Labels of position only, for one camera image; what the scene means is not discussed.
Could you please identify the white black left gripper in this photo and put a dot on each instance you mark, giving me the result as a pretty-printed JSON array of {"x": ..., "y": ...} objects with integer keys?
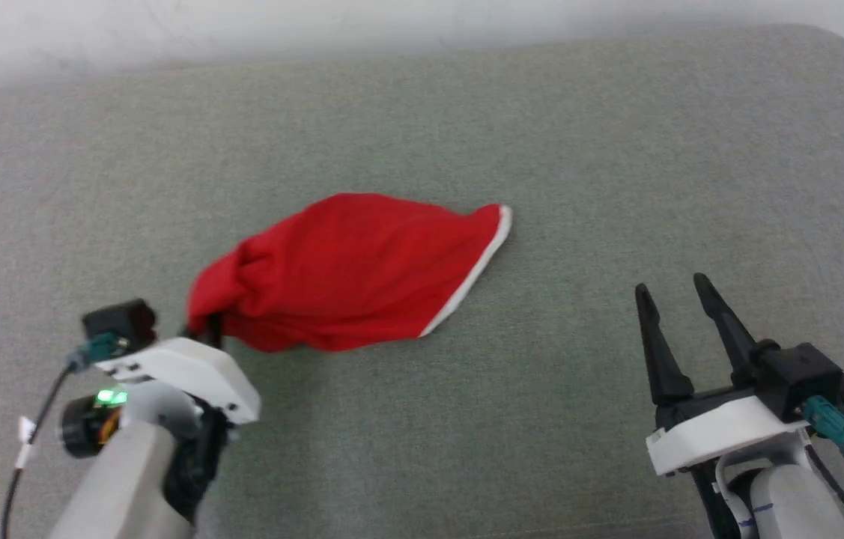
[{"x": 197, "y": 374}]

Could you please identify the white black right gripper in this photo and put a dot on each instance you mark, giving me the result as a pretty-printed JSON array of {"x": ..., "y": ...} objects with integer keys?
[{"x": 721, "y": 434}]

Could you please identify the red garment with white trim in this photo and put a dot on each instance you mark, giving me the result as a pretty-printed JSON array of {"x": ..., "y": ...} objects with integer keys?
[{"x": 354, "y": 269}]

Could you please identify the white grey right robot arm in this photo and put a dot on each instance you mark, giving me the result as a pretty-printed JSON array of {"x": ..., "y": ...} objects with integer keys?
[{"x": 796, "y": 501}]

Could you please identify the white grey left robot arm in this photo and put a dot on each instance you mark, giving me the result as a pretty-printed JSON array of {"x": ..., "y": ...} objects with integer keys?
[{"x": 122, "y": 486}]

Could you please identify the grey-green fabric sofa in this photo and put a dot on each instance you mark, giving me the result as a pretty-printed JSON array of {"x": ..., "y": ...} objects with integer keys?
[{"x": 556, "y": 359}]

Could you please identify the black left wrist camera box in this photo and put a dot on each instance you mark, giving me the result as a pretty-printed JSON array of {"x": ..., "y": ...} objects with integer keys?
[{"x": 120, "y": 323}]

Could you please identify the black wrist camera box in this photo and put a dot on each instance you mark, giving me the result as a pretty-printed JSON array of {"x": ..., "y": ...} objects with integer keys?
[
  {"x": 120, "y": 323},
  {"x": 800, "y": 378}
]

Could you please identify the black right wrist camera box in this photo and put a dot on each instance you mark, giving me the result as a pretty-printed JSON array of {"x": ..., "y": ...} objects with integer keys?
[{"x": 800, "y": 378}]

